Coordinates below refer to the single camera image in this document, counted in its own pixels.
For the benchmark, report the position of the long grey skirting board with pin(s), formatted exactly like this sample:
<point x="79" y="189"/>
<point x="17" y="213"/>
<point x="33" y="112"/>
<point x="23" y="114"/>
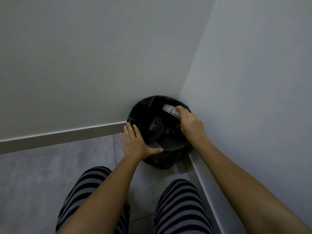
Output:
<point x="61" y="138"/>

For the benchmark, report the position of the round bin with black bag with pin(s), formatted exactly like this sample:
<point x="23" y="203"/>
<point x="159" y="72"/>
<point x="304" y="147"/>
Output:
<point x="151" y="119"/>

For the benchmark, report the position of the person's left little finger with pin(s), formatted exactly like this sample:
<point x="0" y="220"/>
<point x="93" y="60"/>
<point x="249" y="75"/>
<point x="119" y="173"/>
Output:
<point x="121" y="139"/>

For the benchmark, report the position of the person's right fingers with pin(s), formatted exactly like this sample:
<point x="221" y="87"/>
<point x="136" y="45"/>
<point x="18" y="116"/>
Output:
<point x="183" y="112"/>

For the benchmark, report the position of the grey black striped trousers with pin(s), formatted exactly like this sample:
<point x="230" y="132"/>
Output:
<point x="181" y="207"/>

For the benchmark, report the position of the short grey skirting board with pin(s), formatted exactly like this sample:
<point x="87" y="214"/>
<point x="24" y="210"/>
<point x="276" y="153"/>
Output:
<point x="209" y="192"/>

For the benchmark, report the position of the person's left middle finger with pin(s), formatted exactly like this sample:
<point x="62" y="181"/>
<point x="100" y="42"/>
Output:
<point x="129" y="131"/>

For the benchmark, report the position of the person's left hand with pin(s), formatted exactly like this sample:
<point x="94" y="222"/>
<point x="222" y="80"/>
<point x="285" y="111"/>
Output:
<point x="135" y="147"/>

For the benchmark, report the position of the person's right forearm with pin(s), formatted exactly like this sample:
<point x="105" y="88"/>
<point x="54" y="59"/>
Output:
<point x="243" y="192"/>

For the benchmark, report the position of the person's left thumb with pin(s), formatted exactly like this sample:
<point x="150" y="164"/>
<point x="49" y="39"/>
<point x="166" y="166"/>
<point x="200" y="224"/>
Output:
<point x="154" y="151"/>

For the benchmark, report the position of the clear plastic wrapper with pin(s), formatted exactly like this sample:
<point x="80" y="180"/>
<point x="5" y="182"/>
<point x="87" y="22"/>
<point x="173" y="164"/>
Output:
<point x="171" y="111"/>

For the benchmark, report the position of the person's left forearm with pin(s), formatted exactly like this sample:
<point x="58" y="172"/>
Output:
<point x="102" y="199"/>

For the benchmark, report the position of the person's right hand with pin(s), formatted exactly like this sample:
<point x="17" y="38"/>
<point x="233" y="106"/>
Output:
<point x="192" y="126"/>

